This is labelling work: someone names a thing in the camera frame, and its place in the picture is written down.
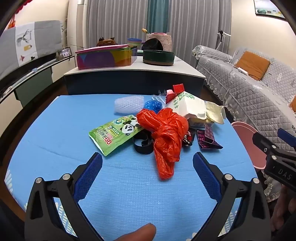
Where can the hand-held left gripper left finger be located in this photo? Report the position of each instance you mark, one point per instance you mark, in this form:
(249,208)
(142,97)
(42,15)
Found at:
(89,176)

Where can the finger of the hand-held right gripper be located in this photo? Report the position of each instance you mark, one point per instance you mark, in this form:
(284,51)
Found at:
(286,138)
(262,140)

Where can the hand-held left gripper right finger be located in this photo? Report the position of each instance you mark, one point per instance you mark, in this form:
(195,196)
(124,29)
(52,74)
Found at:
(207,176)

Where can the dark red printed wrapper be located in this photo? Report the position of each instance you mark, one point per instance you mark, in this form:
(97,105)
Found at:
(187,139)
(208,141)

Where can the green panda print pouch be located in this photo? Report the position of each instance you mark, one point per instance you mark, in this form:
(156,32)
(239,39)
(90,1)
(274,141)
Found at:
(108,136)

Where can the red plastic bag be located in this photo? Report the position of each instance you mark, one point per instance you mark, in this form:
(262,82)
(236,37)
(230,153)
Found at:
(166,139)

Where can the black elastic band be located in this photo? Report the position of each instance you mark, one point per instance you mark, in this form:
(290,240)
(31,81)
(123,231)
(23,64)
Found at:
(144,150)

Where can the white paper bag green print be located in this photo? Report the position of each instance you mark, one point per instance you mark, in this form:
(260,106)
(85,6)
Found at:
(185,106)

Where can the white foam fruit net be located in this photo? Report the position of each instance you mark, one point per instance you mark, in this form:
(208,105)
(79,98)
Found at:
(128,105)

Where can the blue plastic bag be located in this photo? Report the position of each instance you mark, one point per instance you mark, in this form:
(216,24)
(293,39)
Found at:
(152,105)

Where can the red torn carton piece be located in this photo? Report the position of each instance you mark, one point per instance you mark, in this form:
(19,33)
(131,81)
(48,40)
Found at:
(178,88)

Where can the clear plastic wrapper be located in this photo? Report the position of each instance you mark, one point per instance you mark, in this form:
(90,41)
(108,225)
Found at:
(159,96)

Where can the person's right hand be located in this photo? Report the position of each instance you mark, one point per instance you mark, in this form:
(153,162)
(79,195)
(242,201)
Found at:
(281,208)

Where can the person's left hand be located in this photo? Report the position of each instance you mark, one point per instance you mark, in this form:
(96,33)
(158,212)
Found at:
(138,233)

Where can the orange cushion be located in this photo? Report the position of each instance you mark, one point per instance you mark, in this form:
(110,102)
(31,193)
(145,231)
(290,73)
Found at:
(253,64)
(293,103)

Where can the grey quilted sofa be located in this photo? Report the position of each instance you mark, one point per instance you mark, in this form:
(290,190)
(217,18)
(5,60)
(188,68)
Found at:
(254,97)

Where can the white power strip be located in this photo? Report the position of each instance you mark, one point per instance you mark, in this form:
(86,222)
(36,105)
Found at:
(240,70)

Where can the white top coffee table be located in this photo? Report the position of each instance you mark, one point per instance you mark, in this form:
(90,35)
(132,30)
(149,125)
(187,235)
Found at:
(129,81)

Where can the dark television cabinet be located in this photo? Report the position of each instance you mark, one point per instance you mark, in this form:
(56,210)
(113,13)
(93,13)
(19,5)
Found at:
(34,81)

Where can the colourful tin box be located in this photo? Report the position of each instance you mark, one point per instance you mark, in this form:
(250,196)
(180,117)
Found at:
(101,59)

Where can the white stick blue band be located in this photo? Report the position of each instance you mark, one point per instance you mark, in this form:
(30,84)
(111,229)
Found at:
(33,70)

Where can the green round tin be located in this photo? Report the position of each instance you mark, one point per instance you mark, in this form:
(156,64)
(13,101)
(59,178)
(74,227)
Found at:
(158,58)

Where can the grey sheer curtain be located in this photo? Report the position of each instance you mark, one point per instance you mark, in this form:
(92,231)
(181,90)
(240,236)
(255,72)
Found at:
(196,27)
(115,20)

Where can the brown teapot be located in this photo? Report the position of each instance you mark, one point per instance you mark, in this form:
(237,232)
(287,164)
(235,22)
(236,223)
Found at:
(106,42)

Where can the pink lace basket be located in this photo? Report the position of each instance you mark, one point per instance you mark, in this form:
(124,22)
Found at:
(167,41)

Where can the stack of pastel bowls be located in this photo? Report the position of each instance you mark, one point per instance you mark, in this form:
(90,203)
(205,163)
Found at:
(134,42)

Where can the black hat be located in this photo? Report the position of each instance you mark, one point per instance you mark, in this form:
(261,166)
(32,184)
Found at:
(151,44)

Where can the grey printed television cover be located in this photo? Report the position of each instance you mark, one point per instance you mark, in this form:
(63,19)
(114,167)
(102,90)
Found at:
(41,39)

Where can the white standing air conditioner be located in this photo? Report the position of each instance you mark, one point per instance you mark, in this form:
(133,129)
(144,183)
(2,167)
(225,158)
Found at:
(81,27)

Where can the teal curtain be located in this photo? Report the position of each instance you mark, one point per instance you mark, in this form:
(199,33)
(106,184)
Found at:
(158,14)

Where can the small photo frame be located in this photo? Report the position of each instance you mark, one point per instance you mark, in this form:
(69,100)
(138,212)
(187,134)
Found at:
(66,52)

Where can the framed wall picture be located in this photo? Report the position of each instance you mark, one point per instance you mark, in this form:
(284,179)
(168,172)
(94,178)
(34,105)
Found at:
(266,10)

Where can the red knot wall decoration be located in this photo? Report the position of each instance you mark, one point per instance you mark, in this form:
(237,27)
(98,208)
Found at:
(11,23)

